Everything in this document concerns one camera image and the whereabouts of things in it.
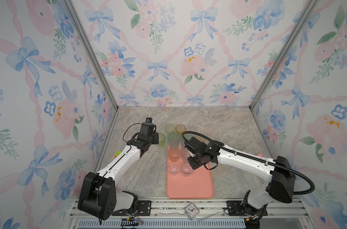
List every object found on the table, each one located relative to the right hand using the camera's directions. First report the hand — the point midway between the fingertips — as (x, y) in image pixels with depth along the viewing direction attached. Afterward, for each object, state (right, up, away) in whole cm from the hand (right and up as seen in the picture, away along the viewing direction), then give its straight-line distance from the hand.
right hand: (191, 161), depth 80 cm
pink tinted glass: (-10, +1, +13) cm, 16 cm away
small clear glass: (-10, -7, +6) cm, 13 cm away
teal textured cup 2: (-5, +13, -10) cm, 17 cm away
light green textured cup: (-13, +17, +27) cm, 34 cm away
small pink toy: (+46, +1, +12) cm, 48 cm away
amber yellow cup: (-5, +17, +24) cm, 30 cm away
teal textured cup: (-10, +11, +15) cm, 21 cm away
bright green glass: (-18, +11, +17) cm, 27 cm away
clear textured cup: (-2, -7, +7) cm, 11 cm away
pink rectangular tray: (-5, -13, +3) cm, 14 cm away
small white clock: (-1, -22, -8) cm, 24 cm away
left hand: (-22, +15, +7) cm, 28 cm away
